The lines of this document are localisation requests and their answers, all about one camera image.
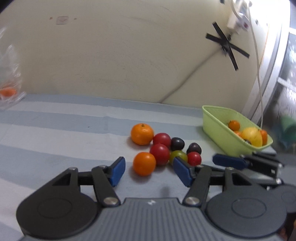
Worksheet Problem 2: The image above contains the red tomato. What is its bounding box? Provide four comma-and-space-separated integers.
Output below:
187, 152, 202, 166
150, 144, 170, 166
152, 133, 171, 148

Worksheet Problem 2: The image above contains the green tomato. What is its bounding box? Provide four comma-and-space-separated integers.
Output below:
169, 150, 188, 165

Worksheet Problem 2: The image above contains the dark purple plum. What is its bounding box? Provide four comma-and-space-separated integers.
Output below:
186, 143, 202, 154
170, 137, 185, 151

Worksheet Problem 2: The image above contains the orange mandarin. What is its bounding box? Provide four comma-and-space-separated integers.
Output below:
130, 123, 154, 146
132, 152, 156, 177
260, 130, 268, 146
228, 120, 240, 132

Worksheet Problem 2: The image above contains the orange mandarin in basket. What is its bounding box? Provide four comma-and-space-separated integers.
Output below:
260, 130, 268, 146

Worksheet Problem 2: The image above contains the yellow lemon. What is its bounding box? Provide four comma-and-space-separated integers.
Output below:
241, 127, 263, 147

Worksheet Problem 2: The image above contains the small mandarin in basket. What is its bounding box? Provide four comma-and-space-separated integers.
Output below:
234, 131, 242, 138

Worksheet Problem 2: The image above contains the green object behind glass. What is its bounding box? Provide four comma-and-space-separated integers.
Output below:
277, 115, 295, 149

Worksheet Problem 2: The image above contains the light green plastic basket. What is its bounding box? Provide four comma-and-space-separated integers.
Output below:
202, 105, 273, 157

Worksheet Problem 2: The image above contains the frosted glass door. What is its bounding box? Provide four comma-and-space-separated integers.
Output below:
240, 22, 296, 153

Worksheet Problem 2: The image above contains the striped blue bed sheet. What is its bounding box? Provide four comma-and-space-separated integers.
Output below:
1, 94, 221, 240

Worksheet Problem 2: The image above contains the black tape cross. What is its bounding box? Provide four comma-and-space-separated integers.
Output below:
206, 22, 250, 71

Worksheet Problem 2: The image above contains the orange fruit in bag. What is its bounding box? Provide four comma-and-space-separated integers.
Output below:
0, 87, 17, 97

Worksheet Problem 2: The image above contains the clear plastic bag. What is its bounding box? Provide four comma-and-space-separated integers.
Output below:
1, 27, 27, 111

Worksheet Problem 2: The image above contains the white power strip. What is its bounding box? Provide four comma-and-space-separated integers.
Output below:
227, 0, 252, 34

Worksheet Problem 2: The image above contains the grey cable on wall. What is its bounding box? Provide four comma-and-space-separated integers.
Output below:
159, 47, 224, 103

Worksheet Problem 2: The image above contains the white power cable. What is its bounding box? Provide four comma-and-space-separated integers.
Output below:
245, 0, 265, 129

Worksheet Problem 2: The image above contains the wall sticker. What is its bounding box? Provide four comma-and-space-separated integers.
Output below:
56, 16, 69, 25

